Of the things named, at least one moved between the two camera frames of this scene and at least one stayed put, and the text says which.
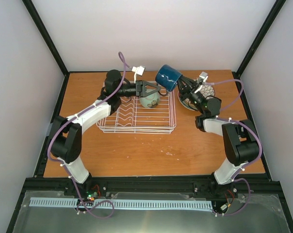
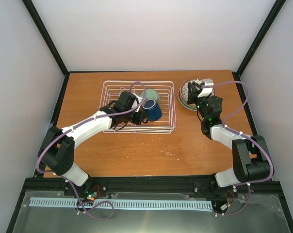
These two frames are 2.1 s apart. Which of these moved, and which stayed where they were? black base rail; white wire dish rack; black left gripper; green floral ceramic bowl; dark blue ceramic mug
Moved: dark blue ceramic mug; black left gripper
Stayed: green floral ceramic bowl; black base rail; white wire dish rack
